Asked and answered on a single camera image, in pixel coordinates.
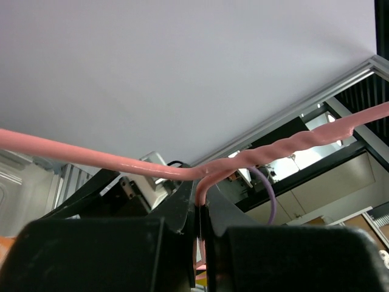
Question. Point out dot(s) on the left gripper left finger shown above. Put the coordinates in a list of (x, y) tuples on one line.
[(151, 253)]

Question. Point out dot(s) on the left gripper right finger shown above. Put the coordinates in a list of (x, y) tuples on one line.
[(244, 255)]

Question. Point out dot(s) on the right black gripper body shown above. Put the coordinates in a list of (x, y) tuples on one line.
[(105, 195)]

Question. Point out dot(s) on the pink hanger with orange trousers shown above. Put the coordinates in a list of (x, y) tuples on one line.
[(210, 173)]

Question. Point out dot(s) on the clear plastic bin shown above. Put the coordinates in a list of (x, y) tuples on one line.
[(33, 186)]

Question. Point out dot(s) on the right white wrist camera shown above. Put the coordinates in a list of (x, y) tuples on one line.
[(154, 189)]

